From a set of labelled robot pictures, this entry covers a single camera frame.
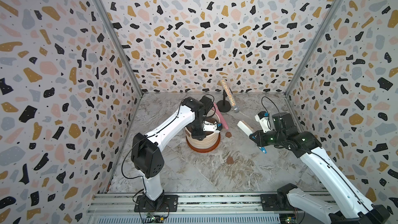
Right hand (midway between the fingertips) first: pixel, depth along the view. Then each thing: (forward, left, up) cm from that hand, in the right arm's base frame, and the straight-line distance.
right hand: (251, 136), depth 73 cm
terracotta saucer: (+1, +23, -19) cm, 30 cm away
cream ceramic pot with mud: (+3, +19, -8) cm, 21 cm away
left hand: (+4, +24, -5) cm, 25 cm away
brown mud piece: (+14, +9, -23) cm, 28 cm away
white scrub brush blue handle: (+3, +1, +1) cm, 3 cm away
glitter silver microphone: (+28, +6, -7) cm, 29 cm away
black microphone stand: (+36, +11, -19) cm, 42 cm away
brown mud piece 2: (-3, +9, -22) cm, 23 cm away
